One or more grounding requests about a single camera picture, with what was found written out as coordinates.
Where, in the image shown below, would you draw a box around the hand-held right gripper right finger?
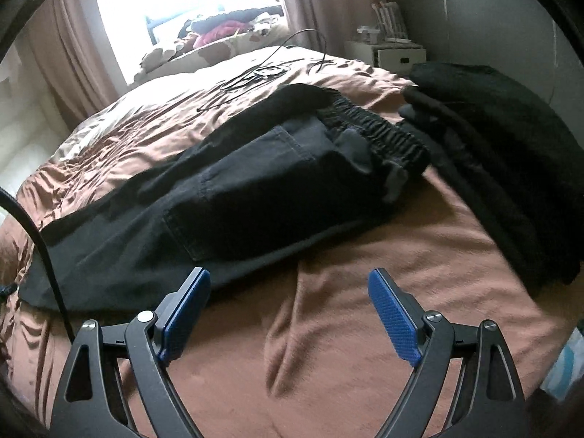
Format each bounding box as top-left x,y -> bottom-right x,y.
367,268 -> 532,438

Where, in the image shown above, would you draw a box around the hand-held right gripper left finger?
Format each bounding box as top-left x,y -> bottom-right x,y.
50,267 -> 213,438

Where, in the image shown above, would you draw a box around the black pants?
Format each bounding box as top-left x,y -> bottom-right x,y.
18,83 -> 432,313

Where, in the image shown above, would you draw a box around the bed with pink blanket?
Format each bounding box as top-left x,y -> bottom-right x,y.
0,46 -> 580,438

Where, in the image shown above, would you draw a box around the teal patterned cloth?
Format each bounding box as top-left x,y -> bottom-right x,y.
545,324 -> 584,404

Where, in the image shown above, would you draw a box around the stack of folded black clothes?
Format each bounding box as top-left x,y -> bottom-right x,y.
399,61 -> 584,286

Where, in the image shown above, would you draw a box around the white nightstand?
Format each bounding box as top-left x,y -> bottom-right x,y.
344,39 -> 427,76

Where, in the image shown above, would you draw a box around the patterned pillow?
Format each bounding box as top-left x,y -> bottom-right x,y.
132,23 -> 293,85

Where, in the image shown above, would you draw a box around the pile of colourful clothes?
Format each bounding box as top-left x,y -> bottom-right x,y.
178,4 -> 286,49

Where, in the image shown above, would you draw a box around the beige curtain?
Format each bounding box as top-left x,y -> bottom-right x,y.
27,0 -> 131,115
278,0 -> 388,55

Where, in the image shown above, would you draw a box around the white organizer with bottles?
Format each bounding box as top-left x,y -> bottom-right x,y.
356,0 -> 411,46

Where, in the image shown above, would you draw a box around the thick black cable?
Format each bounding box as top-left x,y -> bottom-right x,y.
0,187 -> 76,343

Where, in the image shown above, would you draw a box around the thin black cable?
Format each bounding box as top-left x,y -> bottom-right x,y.
196,28 -> 341,112

